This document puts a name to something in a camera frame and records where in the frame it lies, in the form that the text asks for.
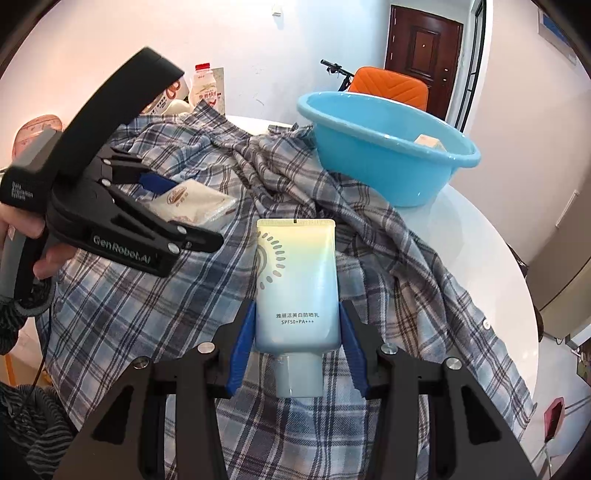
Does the beige small box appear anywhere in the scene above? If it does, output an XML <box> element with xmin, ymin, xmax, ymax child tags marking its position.
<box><xmin>413</xmin><ymin>134</ymin><xmax>446</xmax><ymax>152</ymax></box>

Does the person's striped clothing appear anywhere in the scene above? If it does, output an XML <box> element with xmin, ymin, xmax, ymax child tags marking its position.
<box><xmin>0</xmin><ymin>381</ymin><xmax>77</xmax><ymax>480</ymax></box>

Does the black cable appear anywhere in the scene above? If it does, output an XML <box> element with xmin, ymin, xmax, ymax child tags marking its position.
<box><xmin>31</xmin><ymin>277</ymin><xmax>58</xmax><ymax>416</ymax></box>

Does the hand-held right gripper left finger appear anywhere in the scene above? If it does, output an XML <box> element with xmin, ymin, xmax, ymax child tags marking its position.
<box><xmin>53</xmin><ymin>298</ymin><xmax>257</xmax><ymax>480</ymax></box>

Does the white wall handle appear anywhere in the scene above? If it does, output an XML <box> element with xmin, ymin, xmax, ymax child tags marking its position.
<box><xmin>555</xmin><ymin>190</ymin><xmax>581</xmax><ymax>228</ymax></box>

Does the beige tall cabinet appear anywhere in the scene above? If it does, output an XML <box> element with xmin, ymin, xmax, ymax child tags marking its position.
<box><xmin>526</xmin><ymin>251</ymin><xmax>591</xmax><ymax>344</ymax></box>

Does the blue plaid shirt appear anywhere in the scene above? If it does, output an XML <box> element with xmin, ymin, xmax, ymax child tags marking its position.
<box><xmin>44</xmin><ymin>99</ymin><xmax>539</xmax><ymax>480</ymax></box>

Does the blue wall picture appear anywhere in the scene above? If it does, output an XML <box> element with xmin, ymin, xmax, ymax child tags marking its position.
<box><xmin>538</xmin><ymin>9</ymin><xmax>578</xmax><ymax>65</ymax></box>

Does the black bicycle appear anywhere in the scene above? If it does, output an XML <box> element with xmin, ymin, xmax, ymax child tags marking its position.
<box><xmin>320</xmin><ymin>59</ymin><xmax>356</xmax><ymax>92</ymax></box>

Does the blue plastic basin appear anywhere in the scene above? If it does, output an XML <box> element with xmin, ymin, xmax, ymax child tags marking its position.
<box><xmin>295</xmin><ymin>91</ymin><xmax>482</xmax><ymax>208</ymax></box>

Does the pale blue sunscreen tube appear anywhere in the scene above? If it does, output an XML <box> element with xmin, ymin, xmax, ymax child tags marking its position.
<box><xmin>255</xmin><ymin>218</ymin><xmax>343</xmax><ymax>398</ymax></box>

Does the beige snack packet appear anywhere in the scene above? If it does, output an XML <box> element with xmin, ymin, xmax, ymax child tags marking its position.
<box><xmin>150</xmin><ymin>179</ymin><xmax>237</xmax><ymax>227</ymax></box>

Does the black framed glass door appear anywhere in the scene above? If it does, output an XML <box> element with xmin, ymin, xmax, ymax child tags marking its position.
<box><xmin>455</xmin><ymin>0</ymin><xmax>488</xmax><ymax>132</ymax></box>

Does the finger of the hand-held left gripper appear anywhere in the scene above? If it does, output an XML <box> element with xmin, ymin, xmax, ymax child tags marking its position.
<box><xmin>98</xmin><ymin>147</ymin><xmax>179</xmax><ymax>195</ymax></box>
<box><xmin>92</xmin><ymin>178</ymin><xmax>225</xmax><ymax>256</ymax></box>

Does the white plastic bottle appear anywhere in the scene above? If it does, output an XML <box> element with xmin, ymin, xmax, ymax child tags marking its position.
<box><xmin>143</xmin><ymin>76</ymin><xmax>192</xmax><ymax>116</ymax></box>

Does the person's left hand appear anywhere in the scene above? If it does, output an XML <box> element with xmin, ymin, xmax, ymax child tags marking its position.
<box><xmin>0</xmin><ymin>203</ymin><xmax>78</xmax><ymax>280</ymax></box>

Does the orange quilted chair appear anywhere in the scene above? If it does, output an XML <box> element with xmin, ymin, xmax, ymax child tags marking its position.
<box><xmin>347</xmin><ymin>66</ymin><xmax>429</xmax><ymax>112</ymax></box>

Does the red box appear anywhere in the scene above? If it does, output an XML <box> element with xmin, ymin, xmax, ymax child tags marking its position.
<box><xmin>545</xmin><ymin>396</ymin><xmax>566</xmax><ymax>444</ymax></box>

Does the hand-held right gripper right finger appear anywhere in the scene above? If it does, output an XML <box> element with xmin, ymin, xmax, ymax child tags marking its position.
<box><xmin>338</xmin><ymin>300</ymin><xmax>539</xmax><ymax>480</ymax></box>

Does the white red label milk bottle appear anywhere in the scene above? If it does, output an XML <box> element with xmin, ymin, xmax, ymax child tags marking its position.
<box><xmin>189</xmin><ymin>63</ymin><xmax>220</xmax><ymax>109</ymax></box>

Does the dark brown door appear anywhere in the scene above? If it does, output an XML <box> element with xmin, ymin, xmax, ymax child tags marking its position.
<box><xmin>385</xmin><ymin>4</ymin><xmax>464</xmax><ymax>121</ymax></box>

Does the pink patterned cushion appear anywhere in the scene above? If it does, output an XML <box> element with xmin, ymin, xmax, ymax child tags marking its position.
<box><xmin>11</xmin><ymin>114</ymin><xmax>65</xmax><ymax>158</ymax></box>

